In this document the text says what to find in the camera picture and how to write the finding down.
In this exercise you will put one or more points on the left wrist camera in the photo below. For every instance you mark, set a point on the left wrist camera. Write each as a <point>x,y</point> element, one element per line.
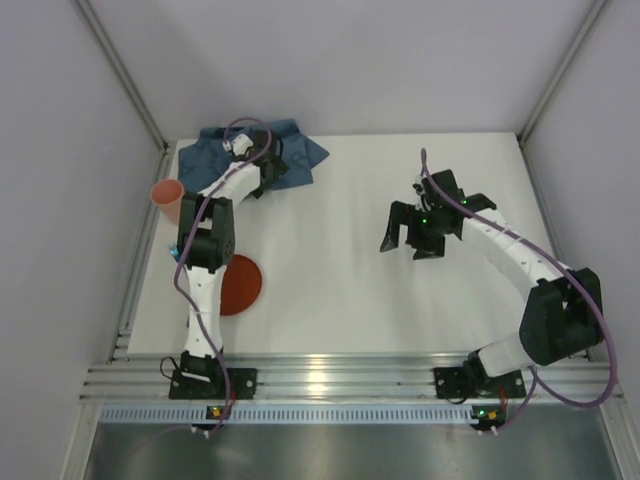
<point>239,146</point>

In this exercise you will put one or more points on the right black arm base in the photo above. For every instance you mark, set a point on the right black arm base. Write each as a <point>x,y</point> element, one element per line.
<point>456,385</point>

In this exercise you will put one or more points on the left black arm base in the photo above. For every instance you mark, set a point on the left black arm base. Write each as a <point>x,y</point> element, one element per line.
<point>189,386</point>

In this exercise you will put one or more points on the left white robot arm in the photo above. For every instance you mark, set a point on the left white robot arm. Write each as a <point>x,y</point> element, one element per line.
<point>205,248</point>

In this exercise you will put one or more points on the blue letter-print placemat cloth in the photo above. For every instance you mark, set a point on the blue letter-print placemat cloth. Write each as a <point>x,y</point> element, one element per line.
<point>205,161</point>

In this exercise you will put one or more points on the blue plastic fork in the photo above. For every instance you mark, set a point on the blue plastic fork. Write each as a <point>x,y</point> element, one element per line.
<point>174,252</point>

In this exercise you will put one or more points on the pink plastic cup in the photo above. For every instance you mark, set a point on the pink plastic cup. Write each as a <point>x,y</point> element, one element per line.
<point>167,196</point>

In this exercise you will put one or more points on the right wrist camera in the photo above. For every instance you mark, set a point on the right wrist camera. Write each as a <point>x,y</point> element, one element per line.
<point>419,190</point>

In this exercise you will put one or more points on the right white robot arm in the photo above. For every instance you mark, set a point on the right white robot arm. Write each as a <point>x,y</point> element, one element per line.
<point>562,305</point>

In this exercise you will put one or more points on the aluminium frame post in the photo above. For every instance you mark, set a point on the aluminium frame post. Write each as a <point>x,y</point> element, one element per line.
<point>99,33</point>
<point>578,41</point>

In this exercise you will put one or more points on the aluminium mounting rail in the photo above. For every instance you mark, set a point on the aluminium mounting rail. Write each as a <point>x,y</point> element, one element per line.
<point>314,377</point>

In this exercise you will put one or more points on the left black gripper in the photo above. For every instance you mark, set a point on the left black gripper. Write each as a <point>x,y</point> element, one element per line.
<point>275,163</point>

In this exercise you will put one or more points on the red round plate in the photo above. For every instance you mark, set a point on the red round plate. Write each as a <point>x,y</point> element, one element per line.
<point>241,286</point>

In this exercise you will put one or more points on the right aluminium frame post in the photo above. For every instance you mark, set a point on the right aluminium frame post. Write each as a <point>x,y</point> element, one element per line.
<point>578,41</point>

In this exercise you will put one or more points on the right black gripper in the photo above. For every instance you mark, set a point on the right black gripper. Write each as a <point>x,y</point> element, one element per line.
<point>417,232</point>

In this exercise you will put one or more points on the left aluminium frame post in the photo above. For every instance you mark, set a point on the left aluminium frame post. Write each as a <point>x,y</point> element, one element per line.
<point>99,33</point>

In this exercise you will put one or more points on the perforated cable tray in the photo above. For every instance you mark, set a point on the perforated cable tray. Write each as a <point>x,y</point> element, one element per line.
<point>304,414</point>

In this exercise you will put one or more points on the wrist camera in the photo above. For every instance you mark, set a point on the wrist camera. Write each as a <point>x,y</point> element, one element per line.
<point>419,190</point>
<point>239,146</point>

